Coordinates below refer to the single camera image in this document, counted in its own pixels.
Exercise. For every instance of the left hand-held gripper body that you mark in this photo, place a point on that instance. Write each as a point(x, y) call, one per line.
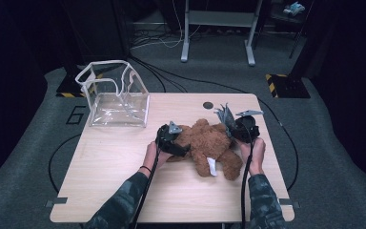
point(165, 138)

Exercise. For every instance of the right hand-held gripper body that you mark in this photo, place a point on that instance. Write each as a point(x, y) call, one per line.
point(248, 129)

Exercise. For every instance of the brown teddy bear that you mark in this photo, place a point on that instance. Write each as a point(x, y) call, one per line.
point(209, 143)

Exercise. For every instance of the clear plastic bag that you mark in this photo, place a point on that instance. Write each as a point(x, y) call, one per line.
point(117, 111)

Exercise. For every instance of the person's left hand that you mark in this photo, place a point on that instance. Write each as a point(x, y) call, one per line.
point(148, 157)

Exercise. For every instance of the person's right hand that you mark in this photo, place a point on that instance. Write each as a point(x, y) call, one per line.
point(259, 156)

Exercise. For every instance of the black wristband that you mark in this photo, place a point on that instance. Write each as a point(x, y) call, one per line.
point(145, 168)

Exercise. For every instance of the black striped stand base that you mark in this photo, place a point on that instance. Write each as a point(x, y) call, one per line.
point(289, 87)
point(68, 87)

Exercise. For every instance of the dark side table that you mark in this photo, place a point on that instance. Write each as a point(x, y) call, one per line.
point(279, 19)

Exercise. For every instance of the dark curtain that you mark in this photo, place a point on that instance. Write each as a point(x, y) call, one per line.
point(355, 63)
point(6, 63)

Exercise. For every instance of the light blue white item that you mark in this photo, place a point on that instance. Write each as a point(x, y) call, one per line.
point(294, 8)

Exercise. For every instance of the grey metal table bracket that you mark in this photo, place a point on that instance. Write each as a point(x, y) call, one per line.
point(288, 202)
point(55, 201)

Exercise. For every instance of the white metal desk frame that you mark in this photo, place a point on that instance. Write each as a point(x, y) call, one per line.
point(219, 18)

